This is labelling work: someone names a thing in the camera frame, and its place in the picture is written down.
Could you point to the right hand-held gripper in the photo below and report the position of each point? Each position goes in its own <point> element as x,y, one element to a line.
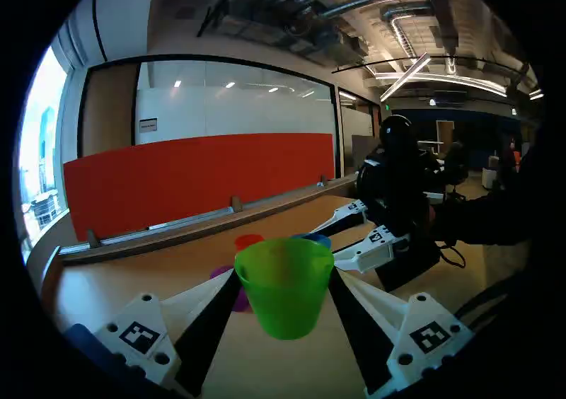
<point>398,182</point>

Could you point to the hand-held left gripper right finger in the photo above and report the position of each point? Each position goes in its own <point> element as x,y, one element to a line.
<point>389,319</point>

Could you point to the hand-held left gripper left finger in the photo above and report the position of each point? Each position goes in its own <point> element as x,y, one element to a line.
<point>185,315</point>

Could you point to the green plastic cup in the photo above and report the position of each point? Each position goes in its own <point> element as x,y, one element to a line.
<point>283,293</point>

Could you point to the person's right forearm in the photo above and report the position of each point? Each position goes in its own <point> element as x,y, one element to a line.
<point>482,217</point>

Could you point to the blue plastic cup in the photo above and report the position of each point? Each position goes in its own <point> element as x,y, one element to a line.
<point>316,240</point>

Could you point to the purple plastic cup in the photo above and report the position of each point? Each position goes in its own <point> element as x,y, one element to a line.
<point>234,290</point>

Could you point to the red plastic cup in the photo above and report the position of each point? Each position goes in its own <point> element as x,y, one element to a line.
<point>249,241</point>

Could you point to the black office chair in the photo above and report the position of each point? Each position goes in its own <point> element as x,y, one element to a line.
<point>455,169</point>

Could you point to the red desk screen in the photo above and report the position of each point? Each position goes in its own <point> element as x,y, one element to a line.
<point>199,182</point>

